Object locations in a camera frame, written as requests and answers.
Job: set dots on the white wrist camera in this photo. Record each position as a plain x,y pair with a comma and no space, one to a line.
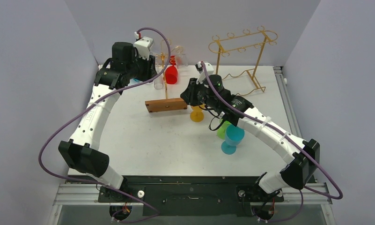
203,67
143,46

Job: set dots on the blue plastic goblet front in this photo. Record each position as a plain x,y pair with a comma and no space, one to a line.
232,138

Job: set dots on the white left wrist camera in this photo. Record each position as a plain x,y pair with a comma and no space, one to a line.
143,46

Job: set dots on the red plastic goblet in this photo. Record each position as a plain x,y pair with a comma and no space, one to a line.
171,73

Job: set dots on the green plastic goblet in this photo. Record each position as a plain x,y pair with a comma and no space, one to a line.
221,131

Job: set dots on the clear champagne flute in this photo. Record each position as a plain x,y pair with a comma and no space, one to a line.
158,82

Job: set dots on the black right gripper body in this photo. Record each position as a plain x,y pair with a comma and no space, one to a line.
189,93

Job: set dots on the orange plastic goblet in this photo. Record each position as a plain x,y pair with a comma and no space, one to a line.
197,114

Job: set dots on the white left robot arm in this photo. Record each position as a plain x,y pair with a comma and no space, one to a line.
81,151

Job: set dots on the gold spiral rack wooden base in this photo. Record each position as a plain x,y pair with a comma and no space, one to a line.
166,104

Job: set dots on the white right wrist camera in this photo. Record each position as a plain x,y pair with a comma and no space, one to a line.
203,67

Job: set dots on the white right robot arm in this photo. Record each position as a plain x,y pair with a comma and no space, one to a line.
300,156

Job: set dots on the patterned clear glass goblet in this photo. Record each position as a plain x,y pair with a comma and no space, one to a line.
180,57

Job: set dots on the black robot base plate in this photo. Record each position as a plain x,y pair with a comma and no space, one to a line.
192,195

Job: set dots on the gold rectangular wire glass rack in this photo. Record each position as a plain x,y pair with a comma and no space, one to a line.
243,48

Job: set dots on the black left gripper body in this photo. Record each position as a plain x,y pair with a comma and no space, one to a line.
142,68

